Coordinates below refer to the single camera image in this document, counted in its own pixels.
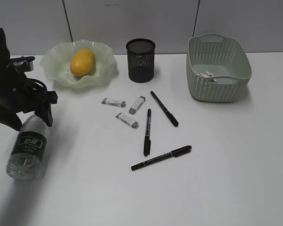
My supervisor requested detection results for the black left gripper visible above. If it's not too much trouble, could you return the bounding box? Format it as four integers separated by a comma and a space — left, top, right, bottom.
0, 56, 58, 131

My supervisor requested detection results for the clear water bottle green label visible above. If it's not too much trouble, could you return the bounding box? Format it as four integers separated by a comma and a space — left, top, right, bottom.
6, 114, 50, 180

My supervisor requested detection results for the yellow mango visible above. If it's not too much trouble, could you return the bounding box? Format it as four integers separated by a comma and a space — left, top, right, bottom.
70, 49, 94, 76

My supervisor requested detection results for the black marker pen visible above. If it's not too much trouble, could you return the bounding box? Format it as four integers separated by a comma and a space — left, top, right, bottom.
131, 145, 192, 171
150, 91, 179, 128
143, 109, 151, 156

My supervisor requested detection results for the white waste paper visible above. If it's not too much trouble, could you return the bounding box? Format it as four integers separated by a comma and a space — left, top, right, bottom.
198, 71, 217, 83

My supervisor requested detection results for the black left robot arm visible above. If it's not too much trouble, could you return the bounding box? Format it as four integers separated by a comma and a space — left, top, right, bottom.
0, 28, 58, 131

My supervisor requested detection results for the pale green wavy glass plate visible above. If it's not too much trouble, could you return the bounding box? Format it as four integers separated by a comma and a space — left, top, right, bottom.
40, 40, 118, 89

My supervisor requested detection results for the grey white eraser left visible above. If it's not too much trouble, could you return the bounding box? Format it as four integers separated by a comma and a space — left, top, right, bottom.
101, 98, 126, 107

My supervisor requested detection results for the grey white eraser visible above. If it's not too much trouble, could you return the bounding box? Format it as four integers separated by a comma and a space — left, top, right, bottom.
116, 113, 139, 129
101, 98, 126, 107
129, 96, 146, 115

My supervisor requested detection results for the grey white eraser lower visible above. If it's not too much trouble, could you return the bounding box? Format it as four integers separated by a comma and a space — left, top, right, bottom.
116, 113, 139, 129

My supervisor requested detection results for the grey white eraser upper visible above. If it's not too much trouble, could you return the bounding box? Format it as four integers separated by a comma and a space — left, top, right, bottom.
129, 96, 146, 115

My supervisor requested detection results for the black mesh pen holder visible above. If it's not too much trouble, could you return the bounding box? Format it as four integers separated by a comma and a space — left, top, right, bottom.
126, 38, 156, 83

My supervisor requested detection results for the pale green plastic basket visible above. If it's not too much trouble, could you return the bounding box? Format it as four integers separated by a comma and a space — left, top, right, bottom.
186, 33, 252, 103

